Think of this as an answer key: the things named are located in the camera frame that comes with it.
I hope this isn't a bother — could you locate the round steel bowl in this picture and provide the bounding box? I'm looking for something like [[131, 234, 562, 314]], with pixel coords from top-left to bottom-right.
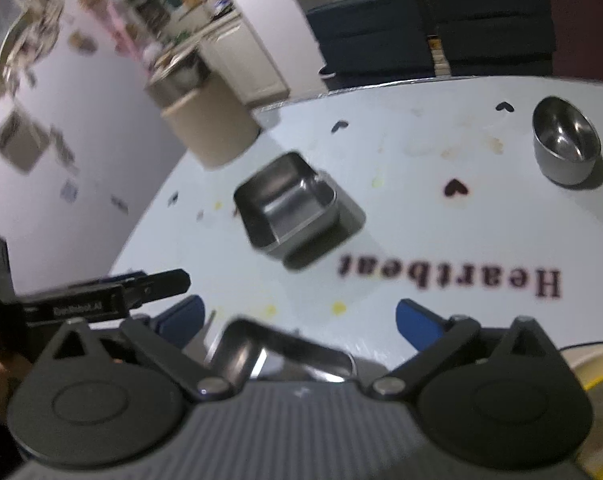
[[531, 96, 602, 186]]

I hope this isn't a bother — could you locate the square steel tray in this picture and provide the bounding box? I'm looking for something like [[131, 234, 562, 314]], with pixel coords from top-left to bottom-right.
[[232, 151, 341, 262], [206, 316, 356, 391]]

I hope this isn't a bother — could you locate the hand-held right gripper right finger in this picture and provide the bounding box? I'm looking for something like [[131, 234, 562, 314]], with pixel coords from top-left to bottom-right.
[[371, 299, 565, 403]]

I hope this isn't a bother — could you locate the cream handled bowl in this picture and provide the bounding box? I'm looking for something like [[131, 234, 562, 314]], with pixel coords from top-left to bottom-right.
[[560, 344, 603, 480]]

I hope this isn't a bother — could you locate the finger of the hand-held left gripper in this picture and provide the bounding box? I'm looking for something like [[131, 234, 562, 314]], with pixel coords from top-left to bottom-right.
[[124, 269, 190, 306], [88, 271, 149, 286]]

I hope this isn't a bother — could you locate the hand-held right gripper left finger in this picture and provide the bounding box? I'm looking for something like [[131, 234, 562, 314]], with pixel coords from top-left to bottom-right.
[[38, 295, 234, 403]]

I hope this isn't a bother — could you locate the maroon chair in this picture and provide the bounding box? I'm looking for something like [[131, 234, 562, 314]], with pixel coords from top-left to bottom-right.
[[539, 0, 603, 86]]

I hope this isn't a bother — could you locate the dark blue chair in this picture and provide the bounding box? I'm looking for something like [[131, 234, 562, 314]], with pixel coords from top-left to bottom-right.
[[421, 0, 556, 78], [306, 0, 429, 76]]

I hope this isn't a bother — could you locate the cream canister with steel lid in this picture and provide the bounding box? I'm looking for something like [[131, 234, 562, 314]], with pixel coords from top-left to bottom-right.
[[146, 52, 262, 170]]

